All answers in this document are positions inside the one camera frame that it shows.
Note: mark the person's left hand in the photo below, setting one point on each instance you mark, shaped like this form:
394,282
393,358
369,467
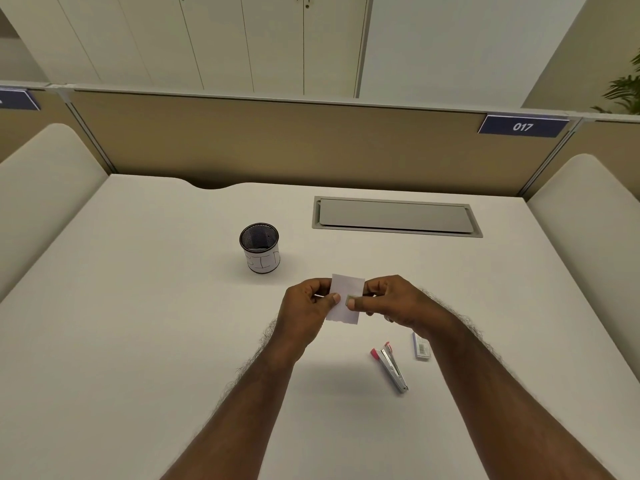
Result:
300,324

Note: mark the person's right hand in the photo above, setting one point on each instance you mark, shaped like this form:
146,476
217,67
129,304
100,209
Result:
415,309

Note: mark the small box of staples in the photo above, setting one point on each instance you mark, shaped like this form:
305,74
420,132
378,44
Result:
422,348

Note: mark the white paper sheet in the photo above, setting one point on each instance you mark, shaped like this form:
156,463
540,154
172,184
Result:
347,287

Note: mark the pink metal stapler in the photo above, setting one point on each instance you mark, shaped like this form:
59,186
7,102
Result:
392,369

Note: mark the person's left forearm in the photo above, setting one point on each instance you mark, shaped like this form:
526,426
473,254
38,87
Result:
235,424

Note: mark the person's right forearm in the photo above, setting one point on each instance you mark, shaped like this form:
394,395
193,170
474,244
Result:
515,414

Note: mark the black mesh pen holder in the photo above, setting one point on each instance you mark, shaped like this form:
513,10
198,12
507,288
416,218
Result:
262,259

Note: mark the white curved desk divider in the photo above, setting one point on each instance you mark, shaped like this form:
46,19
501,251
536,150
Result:
45,199
590,254

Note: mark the long beige partition panel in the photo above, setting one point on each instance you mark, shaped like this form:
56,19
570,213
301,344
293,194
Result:
300,139

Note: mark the blue number sign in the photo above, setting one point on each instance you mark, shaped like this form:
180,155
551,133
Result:
522,126
17,99

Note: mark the beige side partition panel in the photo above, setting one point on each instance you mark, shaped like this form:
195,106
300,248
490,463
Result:
35,129
610,149

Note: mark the white tall cabinet row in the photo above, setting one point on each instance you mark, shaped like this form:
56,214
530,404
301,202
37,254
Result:
200,39

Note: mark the green potted plant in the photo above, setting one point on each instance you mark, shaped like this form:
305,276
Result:
625,89

